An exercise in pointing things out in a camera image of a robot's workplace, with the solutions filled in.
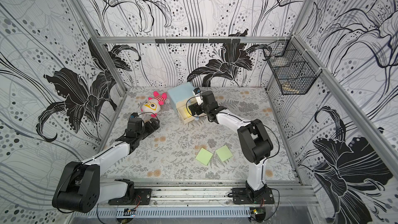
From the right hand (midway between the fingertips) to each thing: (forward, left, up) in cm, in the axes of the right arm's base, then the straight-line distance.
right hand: (198, 101), depth 94 cm
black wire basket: (+11, -57, +14) cm, 60 cm away
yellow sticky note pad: (-3, +7, -8) cm, 11 cm away
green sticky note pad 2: (-28, -15, -13) cm, 34 cm away
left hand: (-14, +24, -6) cm, 29 cm away
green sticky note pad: (-29, -4, -14) cm, 33 cm away
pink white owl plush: (+1, +31, -6) cm, 31 cm away
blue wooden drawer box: (+4, +10, 0) cm, 11 cm away
